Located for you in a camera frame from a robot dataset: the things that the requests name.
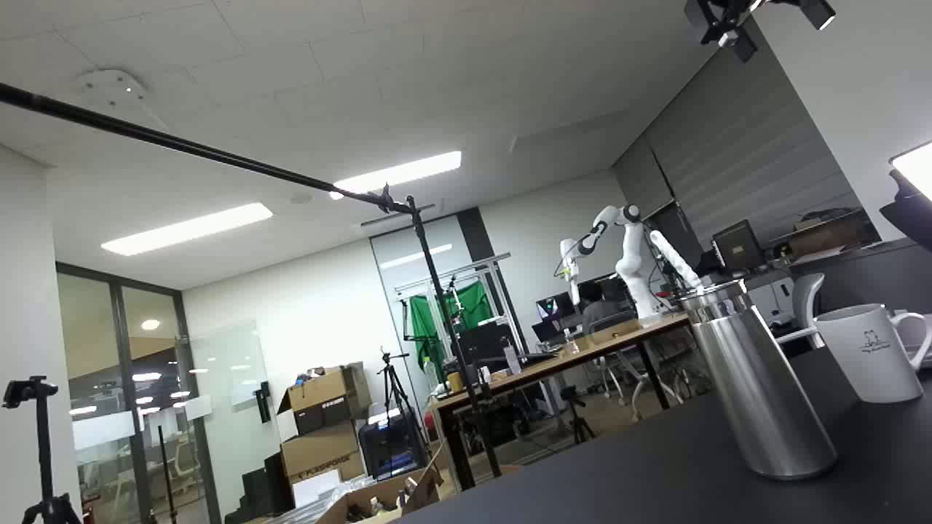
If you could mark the small black tripod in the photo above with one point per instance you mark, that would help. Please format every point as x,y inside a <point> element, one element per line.
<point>395,387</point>

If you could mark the white ceiling device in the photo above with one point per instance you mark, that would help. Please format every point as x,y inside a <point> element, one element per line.
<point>114,84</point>

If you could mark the bright panel lamp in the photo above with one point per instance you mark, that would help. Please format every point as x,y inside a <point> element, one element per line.
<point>913,218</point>

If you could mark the black light stand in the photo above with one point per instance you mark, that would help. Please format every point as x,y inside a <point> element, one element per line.
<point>452,338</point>

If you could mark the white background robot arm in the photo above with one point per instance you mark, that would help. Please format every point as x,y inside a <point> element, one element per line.
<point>634,252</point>

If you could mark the white ceramic mug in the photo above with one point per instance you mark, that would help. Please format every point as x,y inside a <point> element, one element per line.
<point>869,360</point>

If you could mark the rectangular ceiling light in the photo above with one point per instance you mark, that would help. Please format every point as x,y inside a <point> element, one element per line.
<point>398,176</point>
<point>184,231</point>

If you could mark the low open cardboard box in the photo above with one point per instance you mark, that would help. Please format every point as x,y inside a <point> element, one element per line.
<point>374,499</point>

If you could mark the long black boom pole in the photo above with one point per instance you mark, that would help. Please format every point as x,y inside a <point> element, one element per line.
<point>192,146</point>

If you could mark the black tripod with camera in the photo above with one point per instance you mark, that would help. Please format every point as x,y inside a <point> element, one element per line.
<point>42,438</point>

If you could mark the green cloth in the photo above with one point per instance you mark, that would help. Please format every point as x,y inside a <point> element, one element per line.
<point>472,306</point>
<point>422,330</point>

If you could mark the closed cardboard box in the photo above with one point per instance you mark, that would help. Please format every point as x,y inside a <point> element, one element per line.
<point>320,453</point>

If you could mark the brown box on shelf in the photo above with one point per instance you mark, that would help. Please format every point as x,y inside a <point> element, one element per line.
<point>826,234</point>

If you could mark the glass partition door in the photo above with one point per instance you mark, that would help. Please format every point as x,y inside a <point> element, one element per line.
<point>136,408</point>

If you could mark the black computer monitor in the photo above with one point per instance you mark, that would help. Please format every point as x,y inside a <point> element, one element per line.
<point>737,245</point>

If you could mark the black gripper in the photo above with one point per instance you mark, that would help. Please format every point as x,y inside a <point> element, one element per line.
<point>727,20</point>

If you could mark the stainless steel flask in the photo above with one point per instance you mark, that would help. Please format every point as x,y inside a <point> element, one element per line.
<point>766,397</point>

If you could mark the white curved plastic piece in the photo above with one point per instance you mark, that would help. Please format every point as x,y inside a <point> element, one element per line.
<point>805,306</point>

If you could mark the long wooden desk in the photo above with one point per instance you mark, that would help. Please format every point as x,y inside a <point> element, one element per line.
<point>583,351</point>

